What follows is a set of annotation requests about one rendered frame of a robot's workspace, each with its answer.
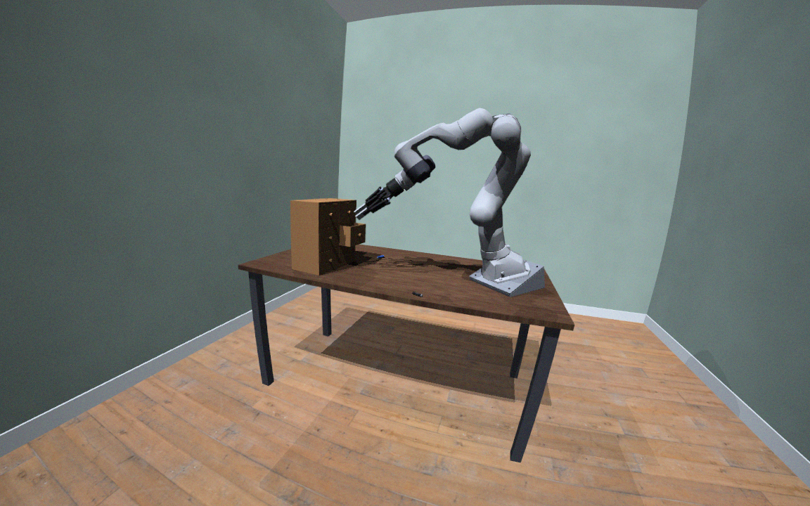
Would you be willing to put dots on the wooden chest of drawers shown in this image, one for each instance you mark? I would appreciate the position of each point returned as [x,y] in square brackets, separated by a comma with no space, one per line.
[304,228]

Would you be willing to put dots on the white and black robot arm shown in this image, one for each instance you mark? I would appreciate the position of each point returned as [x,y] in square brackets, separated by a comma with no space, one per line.
[500,264]

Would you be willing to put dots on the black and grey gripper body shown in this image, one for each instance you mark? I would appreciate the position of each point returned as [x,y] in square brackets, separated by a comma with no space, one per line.
[393,189]

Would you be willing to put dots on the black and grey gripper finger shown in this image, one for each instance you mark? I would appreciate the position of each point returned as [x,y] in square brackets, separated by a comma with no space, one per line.
[378,204]
[371,199]

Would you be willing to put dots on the brown wooden drawer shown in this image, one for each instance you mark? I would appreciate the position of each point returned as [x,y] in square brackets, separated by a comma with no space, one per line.
[351,236]
[346,255]
[347,212]
[326,237]
[328,214]
[326,260]

